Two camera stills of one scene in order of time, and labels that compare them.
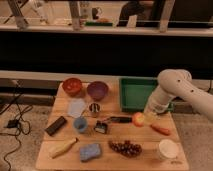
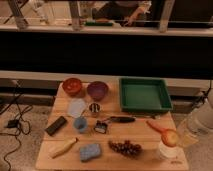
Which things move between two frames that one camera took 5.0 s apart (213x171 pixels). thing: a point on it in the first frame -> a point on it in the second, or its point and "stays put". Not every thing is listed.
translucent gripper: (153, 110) -> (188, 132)
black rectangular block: (56, 125) stays put
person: (146, 16) -> (122, 11)
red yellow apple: (138, 119) -> (170, 137)
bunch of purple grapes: (127, 149) stays put
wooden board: (87, 131) stays put
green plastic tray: (135, 93) stays put
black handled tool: (121, 119) stays put
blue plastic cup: (80, 123) stays put
